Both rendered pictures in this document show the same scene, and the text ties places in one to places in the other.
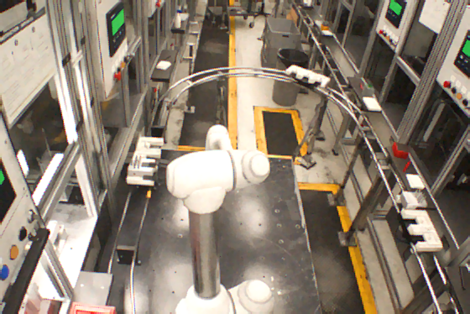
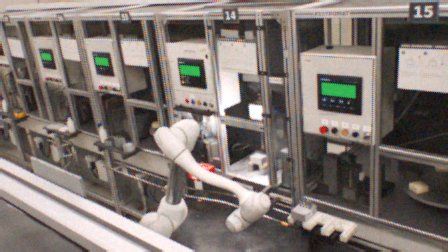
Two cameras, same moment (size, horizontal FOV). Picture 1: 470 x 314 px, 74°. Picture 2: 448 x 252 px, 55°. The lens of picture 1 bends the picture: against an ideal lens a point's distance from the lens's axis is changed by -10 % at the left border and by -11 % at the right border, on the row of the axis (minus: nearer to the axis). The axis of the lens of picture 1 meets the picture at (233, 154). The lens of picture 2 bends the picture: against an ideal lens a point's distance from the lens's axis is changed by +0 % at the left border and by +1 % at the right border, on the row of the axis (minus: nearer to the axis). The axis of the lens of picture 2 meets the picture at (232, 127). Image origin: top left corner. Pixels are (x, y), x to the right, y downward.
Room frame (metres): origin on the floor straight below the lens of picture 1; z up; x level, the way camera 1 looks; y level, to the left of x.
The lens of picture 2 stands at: (2.67, -1.27, 2.26)
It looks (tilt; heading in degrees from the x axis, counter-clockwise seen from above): 20 degrees down; 138
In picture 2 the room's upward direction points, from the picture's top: 6 degrees counter-clockwise
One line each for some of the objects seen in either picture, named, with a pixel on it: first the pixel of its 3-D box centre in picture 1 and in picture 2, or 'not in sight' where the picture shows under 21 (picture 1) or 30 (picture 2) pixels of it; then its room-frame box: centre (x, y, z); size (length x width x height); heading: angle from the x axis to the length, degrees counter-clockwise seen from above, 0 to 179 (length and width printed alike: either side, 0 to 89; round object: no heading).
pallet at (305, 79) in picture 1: (306, 78); not in sight; (2.75, -0.55, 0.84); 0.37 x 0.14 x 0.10; 63
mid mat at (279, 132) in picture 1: (279, 132); not in sight; (3.07, -0.47, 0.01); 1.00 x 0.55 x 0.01; 5
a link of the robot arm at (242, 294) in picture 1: (253, 302); (153, 231); (0.67, -0.16, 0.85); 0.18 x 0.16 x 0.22; 111
